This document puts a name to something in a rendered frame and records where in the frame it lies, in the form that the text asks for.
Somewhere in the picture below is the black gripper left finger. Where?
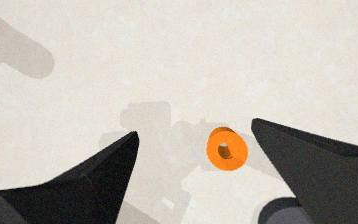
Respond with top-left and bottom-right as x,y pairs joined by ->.
0,131 -> 140,224

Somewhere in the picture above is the orange knob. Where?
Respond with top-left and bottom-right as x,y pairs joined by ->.
206,127 -> 248,171

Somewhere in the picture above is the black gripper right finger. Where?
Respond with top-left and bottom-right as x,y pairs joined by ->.
251,118 -> 358,224

